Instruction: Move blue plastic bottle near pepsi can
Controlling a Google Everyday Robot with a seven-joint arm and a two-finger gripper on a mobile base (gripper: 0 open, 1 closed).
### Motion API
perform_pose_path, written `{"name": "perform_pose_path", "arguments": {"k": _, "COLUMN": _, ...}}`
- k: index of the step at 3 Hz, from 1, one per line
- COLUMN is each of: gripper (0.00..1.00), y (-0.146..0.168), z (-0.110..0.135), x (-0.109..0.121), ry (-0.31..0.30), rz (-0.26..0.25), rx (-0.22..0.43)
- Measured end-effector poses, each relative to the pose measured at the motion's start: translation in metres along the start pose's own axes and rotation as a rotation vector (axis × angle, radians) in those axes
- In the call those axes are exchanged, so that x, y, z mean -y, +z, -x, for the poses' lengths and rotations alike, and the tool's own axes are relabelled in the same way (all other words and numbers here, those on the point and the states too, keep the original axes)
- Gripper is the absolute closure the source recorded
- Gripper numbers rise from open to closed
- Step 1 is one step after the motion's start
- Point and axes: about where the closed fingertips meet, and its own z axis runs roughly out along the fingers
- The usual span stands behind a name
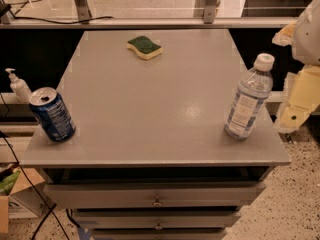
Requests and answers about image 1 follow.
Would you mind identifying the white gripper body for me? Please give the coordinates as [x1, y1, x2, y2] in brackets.
[292, 0, 320, 66]

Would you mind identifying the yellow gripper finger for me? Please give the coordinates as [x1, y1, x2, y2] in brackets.
[272, 22, 296, 47]
[274, 65, 320, 133]

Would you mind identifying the clear plastic water bottle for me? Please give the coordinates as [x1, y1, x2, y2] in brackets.
[225, 53, 275, 140]

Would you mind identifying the blue pepsi can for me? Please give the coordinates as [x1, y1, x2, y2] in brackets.
[29, 87, 75, 142]

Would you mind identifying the white pump sanitizer bottle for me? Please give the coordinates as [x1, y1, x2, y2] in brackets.
[6, 68, 32, 103]

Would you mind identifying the top grey drawer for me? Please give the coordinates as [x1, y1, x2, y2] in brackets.
[44, 182, 266, 209]

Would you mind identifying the grey drawer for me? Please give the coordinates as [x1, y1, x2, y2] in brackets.
[44, 182, 266, 209]
[73, 210, 240, 229]
[92, 229, 226, 240]

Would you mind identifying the green yellow sponge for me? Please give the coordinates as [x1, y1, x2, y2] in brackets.
[127, 36, 163, 61]

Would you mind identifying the grey drawer cabinet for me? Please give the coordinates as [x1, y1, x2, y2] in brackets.
[20, 29, 292, 240]

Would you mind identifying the middle grey drawer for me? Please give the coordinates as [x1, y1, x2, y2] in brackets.
[73, 210, 240, 229]

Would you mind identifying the bottom grey drawer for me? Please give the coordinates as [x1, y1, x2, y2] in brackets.
[92, 229, 226, 240]

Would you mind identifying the cardboard box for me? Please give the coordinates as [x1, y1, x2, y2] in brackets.
[0, 168, 47, 233]

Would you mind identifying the green packet in box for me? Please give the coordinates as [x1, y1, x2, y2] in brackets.
[0, 170, 20, 196]

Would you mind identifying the grey metal shelf rail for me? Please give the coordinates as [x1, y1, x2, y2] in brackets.
[0, 17, 295, 30]

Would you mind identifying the black cable on shelf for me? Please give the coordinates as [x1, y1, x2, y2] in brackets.
[0, 0, 115, 26]

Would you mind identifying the black cable on floor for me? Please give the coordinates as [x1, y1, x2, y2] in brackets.
[0, 130, 71, 240]

